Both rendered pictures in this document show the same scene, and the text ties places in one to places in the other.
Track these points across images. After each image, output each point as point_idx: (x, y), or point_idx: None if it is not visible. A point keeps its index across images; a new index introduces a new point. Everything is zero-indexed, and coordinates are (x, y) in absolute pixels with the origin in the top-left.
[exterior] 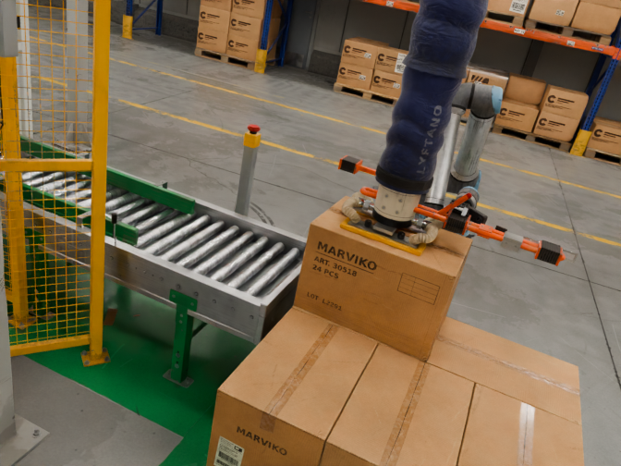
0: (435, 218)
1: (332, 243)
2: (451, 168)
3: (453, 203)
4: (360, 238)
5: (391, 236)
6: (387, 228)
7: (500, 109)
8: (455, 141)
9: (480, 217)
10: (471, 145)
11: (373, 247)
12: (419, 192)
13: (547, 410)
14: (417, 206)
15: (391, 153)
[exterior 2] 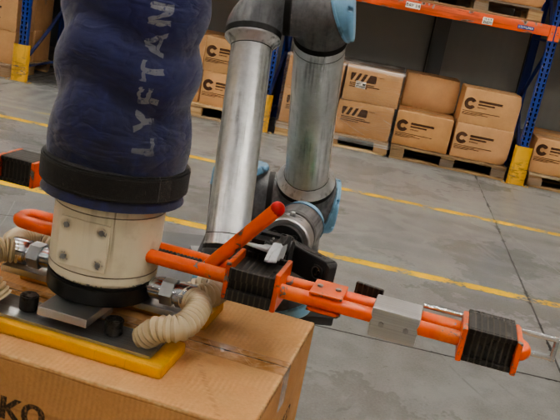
0: (202, 275)
1: None
2: (279, 178)
3: (242, 233)
4: (1, 342)
5: (87, 330)
6: (76, 311)
7: (353, 30)
8: (262, 104)
9: (321, 266)
10: (308, 121)
11: (30, 365)
12: (147, 208)
13: None
14: (157, 248)
15: (62, 108)
